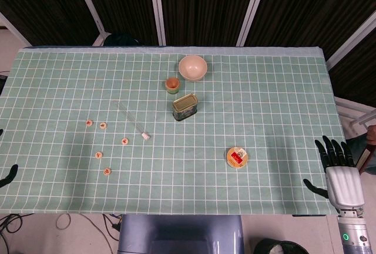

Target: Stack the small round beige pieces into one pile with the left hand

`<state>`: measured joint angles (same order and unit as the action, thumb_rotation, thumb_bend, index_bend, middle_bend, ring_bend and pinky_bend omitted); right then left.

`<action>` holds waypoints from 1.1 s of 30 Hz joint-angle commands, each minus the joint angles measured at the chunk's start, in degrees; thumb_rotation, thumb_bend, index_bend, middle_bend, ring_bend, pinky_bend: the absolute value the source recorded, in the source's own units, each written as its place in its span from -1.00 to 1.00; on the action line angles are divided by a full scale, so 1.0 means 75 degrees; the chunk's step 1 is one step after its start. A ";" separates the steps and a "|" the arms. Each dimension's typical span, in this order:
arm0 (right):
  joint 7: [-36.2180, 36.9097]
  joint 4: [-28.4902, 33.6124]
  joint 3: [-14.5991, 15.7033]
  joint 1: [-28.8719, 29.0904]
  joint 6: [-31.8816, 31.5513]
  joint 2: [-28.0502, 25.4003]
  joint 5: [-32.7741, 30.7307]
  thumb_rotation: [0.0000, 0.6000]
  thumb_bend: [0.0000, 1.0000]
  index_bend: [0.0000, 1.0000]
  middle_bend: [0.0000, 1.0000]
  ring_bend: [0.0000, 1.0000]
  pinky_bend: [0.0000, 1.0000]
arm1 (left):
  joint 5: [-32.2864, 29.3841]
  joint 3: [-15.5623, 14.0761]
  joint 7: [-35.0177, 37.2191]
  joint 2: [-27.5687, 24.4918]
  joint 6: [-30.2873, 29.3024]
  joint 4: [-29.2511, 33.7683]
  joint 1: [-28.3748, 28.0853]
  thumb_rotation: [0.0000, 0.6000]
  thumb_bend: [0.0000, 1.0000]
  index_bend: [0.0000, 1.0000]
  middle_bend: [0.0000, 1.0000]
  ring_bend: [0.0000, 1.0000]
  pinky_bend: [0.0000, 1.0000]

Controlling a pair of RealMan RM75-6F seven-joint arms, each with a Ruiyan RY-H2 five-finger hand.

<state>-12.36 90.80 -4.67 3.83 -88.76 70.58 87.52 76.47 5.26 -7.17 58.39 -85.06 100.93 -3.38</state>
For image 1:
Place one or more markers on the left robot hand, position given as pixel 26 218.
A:
pixel 11 173

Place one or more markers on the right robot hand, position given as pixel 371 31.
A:
pixel 345 186

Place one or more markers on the round wooden chess piece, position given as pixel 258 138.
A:
pixel 107 171
pixel 124 141
pixel 98 155
pixel 102 125
pixel 89 123

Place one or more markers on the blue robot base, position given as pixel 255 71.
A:
pixel 179 233

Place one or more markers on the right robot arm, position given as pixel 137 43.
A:
pixel 354 233

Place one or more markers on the bystander in dark clothes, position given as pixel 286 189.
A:
pixel 357 148

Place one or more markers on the black box device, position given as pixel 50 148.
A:
pixel 2 85

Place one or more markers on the round tin red label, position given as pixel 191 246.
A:
pixel 236 157

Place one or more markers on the glass test tube white cap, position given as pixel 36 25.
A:
pixel 146 135

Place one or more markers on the green checkered tablecloth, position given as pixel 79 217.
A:
pixel 205 177

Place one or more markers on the dark bag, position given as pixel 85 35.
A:
pixel 122 39

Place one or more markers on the dark luncheon meat tin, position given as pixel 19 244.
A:
pixel 185 105

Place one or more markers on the small orange green cup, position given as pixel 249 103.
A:
pixel 172 85

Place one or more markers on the beige bowl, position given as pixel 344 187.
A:
pixel 192 68

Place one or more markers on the white partition frame post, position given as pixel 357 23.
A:
pixel 252 7
pixel 88 1
pixel 352 40
pixel 157 7
pixel 11 26

